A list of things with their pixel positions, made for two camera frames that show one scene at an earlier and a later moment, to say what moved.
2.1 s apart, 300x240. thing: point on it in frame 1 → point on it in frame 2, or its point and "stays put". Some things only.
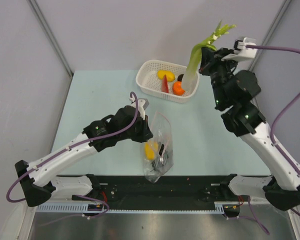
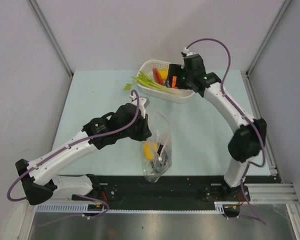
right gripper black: (211, 58) → (175, 70)
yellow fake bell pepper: (151, 148) stays put
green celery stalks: (191, 72) → (142, 79)
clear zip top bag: (158, 154) stays put
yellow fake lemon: (170, 75) stays put
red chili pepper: (165, 86) → (157, 77)
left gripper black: (145, 134) stays put
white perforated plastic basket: (164, 81) stays put
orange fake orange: (177, 88) → (174, 82)
